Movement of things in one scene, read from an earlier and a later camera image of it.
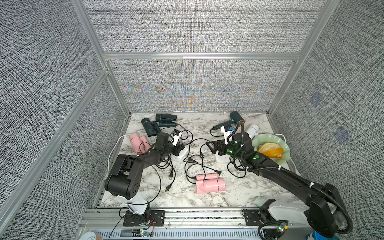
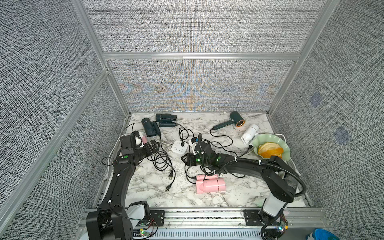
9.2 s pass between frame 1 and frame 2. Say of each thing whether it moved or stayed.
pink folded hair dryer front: stayed
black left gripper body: moved
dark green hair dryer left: stayed
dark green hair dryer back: stayed
